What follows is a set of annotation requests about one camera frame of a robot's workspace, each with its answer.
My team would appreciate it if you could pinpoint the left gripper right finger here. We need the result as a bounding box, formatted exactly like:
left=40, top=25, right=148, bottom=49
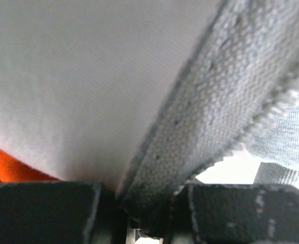
left=164, top=184, right=299, bottom=243

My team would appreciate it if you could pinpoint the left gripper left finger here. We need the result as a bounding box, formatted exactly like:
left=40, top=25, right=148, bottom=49
left=0, top=181, right=101, bottom=243

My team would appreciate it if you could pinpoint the orange fleece cloth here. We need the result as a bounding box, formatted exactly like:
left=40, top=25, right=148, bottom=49
left=0, top=150, right=57, bottom=182

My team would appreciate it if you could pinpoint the grey zip hoodie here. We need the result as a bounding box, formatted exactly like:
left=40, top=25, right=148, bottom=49
left=0, top=0, right=299, bottom=237

